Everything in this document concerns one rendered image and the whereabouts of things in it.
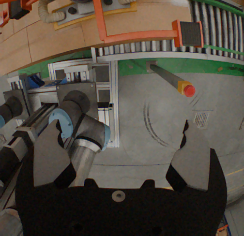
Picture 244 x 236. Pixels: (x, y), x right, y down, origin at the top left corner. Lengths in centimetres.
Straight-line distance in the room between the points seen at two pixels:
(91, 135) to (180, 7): 79
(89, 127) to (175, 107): 160
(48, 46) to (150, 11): 93
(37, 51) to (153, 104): 160
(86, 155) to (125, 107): 141
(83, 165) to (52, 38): 110
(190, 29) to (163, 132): 188
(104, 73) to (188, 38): 118
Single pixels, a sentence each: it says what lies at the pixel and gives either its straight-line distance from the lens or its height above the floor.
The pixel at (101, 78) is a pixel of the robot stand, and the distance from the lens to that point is 148.
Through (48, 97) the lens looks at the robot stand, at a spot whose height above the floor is 95.
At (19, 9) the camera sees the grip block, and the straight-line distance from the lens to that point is 57.
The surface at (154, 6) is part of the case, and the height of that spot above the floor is 95.
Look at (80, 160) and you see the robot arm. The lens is 46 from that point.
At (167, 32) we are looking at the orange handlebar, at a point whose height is 126.
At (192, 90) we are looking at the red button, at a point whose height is 104.
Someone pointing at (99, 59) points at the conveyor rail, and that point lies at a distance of 106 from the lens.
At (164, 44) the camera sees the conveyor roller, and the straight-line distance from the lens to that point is 114.
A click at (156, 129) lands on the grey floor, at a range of 206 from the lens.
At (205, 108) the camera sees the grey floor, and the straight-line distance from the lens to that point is 225.
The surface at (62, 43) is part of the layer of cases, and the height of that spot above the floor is 54.
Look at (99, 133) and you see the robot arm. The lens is 50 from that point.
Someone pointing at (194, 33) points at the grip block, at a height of 127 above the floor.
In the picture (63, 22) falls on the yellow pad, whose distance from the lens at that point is 57.
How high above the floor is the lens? 164
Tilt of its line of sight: 61 degrees down
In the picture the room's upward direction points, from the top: 176 degrees counter-clockwise
